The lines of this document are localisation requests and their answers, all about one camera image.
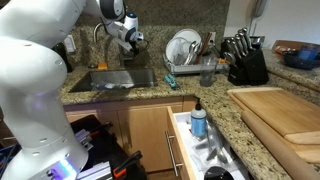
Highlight blue box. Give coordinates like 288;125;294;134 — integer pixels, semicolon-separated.
297;44;318;62

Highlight metal dish rack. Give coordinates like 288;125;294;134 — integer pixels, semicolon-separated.
162;53;229;75

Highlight metal cutlery piece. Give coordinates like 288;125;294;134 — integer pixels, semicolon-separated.
205;126;230;164
194;139;212;150

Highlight chrome gooseneck faucet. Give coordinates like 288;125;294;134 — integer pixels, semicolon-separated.
93;22;136;68

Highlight orange handled utensil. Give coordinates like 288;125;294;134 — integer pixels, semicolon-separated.
216;57;231;65

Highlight blue cable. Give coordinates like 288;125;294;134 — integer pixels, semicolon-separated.
0;143;19;168

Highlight metal ladle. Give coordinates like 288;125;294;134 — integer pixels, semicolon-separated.
183;40;201;66

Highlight steel cabinet door handle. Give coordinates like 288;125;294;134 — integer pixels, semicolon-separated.
124;119;133;149

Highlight orange black clamp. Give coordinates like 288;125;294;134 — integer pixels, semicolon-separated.
112;150;144;178

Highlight wooden rolling pin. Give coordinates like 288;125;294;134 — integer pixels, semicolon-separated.
240;109;320;180

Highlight small white plate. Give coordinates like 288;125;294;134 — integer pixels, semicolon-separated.
165;37;191;65

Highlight wooden utensils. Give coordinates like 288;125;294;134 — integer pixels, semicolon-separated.
194;31;213;64

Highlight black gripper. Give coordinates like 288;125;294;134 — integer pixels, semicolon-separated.
128;31;145;57

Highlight brown wooden tray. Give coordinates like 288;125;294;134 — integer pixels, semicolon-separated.
271;39;320;56

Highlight dark blue bowl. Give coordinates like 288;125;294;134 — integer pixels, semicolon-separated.
282;49;320;70

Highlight black round lid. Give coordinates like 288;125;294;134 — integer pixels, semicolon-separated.
203;165;235;180

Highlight large white plate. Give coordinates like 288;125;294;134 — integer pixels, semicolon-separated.
172;28;202;51

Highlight dishes in sink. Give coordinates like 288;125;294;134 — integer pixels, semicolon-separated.
91;81;131;92

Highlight white wall switch plate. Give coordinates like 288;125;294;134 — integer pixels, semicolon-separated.
63;34;77;54

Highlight clear drinking glass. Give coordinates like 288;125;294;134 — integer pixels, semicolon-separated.
199;55;218;88

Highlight large wooden cutting board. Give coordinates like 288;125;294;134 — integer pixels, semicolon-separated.
227;87;320;164

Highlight open wooden drawer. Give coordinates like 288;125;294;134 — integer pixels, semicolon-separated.
165;105;254;180

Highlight small light wooden board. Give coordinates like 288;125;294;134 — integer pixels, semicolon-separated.
283;130;320;146

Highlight black knife block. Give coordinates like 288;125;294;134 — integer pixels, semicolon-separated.
227;49;270;86

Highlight stainless steel sink basin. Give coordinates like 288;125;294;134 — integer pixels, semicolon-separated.
69;68;157;94

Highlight steel drawer handle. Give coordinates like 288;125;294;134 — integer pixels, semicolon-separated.
164;130;184;177

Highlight orange packet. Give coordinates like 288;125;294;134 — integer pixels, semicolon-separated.
273;45;296;55

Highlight steel handled knife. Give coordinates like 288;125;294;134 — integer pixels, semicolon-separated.
222;51;236;66
240;26;253;51
233;33;246;57
225;38;241;60
236;30;249;54

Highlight silver metal brackets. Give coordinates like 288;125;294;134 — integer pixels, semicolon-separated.
73;129;95;151

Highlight wooden cabinet door with handle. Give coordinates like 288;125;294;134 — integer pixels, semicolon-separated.
116;103;184;174

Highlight blue label soap pump bottle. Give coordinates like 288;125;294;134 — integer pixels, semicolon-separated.
190;96;208;138

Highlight aluminium extrusion bar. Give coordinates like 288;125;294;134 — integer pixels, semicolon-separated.
76;161;114;180

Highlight teal scrub brush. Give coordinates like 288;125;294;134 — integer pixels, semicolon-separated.
163;73;180;90

